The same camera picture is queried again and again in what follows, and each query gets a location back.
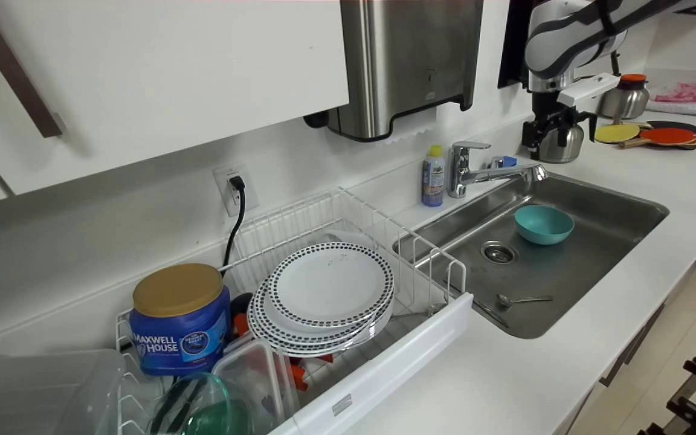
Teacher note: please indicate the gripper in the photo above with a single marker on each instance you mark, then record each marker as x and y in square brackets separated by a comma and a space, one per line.
[545, 107]

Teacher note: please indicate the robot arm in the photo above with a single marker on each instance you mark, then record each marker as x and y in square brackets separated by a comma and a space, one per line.
[565, 36]

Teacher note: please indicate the chrome faucet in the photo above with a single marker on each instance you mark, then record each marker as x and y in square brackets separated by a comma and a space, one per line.
[475, 174]

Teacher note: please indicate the silver kettle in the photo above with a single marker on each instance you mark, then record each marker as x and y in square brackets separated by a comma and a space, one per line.
[574, 148]

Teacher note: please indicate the blue sponge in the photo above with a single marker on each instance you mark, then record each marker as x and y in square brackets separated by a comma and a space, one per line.
[507, 161]

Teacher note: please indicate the yellow table tennis paddle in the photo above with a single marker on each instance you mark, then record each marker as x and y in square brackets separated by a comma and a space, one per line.
[617, 133]

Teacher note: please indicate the steel jug orange lid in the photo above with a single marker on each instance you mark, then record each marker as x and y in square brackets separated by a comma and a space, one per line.
[625, 99]

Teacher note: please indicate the teal bowl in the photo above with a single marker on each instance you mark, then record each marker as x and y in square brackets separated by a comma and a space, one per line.
[544, 226]

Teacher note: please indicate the black panel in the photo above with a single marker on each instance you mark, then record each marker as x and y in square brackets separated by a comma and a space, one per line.
[512, 42]

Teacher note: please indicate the red table tennis paddle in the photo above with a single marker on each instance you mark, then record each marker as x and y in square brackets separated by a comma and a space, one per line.
[668, 136]

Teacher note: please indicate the dish soap bottle yellow cap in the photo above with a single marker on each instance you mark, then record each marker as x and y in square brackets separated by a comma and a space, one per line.
[433, 178]

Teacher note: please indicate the black table tennis paddle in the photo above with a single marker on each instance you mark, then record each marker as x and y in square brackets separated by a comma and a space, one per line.
[680, 125]

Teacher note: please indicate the stainless steel sink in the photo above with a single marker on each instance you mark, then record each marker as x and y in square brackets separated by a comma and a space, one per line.
[565, 278]

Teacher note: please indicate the pink plastic bag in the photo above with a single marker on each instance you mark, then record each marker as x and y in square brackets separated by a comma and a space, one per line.
[689, 96]

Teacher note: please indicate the steel paper towel dispenser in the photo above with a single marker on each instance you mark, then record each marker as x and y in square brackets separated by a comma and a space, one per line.
[408, 54]

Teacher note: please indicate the metal spoon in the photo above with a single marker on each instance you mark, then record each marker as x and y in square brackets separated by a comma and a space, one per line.
[520, 300]

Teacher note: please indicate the stack of dotted-rim plates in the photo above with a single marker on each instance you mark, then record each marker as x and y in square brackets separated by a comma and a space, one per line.
[330, 290]

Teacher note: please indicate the orange plastic utensil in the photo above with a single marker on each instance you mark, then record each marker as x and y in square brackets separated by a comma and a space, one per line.
[299, 377]

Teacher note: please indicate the clear plastic lidded box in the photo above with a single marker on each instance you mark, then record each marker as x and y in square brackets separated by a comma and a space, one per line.
[254, 377]

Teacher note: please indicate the blue coffee canister gold lid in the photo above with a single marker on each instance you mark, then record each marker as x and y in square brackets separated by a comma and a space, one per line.
[179, 332]

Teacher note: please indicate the green glass bowl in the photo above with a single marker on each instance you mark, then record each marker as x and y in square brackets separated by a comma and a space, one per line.
[209, 411]

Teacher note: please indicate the clear plastic container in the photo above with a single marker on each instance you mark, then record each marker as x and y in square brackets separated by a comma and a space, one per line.
[40, 393]

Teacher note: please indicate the white wall socket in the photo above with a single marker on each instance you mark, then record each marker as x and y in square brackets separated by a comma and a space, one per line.
[226, 199]

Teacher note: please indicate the white wall cabinet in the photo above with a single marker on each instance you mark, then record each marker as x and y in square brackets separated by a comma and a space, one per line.
[173, 78]

